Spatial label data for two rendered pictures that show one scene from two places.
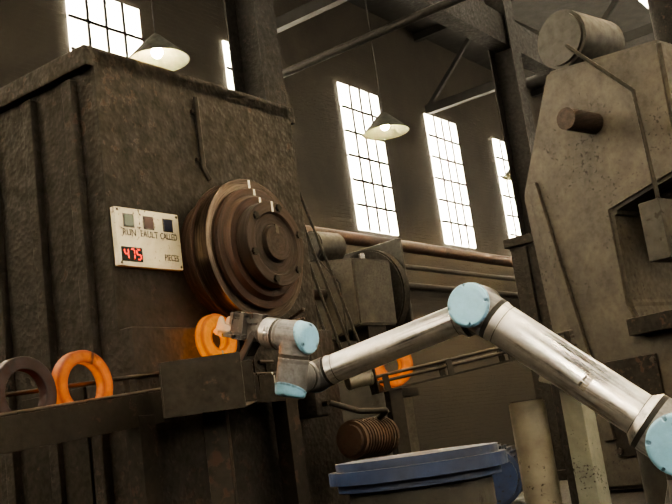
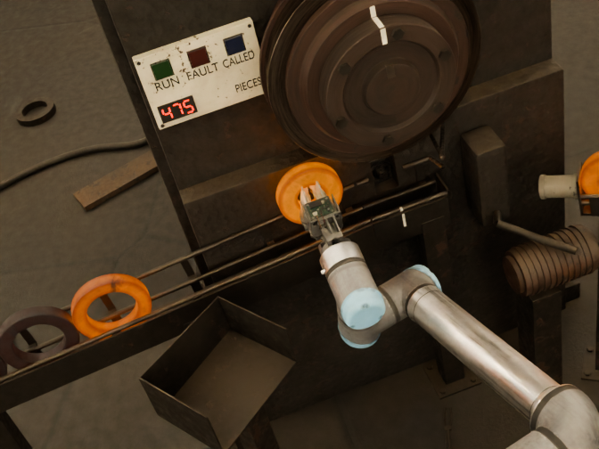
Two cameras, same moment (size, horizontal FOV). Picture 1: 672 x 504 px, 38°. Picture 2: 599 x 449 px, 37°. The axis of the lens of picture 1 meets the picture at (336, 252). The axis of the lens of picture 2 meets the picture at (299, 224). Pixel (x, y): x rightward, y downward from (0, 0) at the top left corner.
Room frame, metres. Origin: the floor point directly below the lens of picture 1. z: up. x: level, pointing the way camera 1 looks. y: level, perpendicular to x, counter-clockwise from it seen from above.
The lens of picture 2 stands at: (1.84, -0.76, 2.16)
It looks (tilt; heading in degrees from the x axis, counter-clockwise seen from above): 42 degrees down; 48
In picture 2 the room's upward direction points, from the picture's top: 16 degrees counter-clockwise
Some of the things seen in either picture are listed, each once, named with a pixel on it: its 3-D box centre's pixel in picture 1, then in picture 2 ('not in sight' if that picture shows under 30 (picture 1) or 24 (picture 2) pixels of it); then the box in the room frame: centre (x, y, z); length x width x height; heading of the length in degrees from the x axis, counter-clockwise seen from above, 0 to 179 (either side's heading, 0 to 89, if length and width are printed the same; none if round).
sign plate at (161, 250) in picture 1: (147, 239); (203, 75); (2.89, 0.56, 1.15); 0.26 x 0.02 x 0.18; 145
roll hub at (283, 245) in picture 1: (272, 244); (389, 83); (3.04, 0.20, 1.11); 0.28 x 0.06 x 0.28; 145
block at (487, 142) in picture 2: (308, 382); (485, 175); (3.30, 0.15, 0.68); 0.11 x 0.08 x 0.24; 55
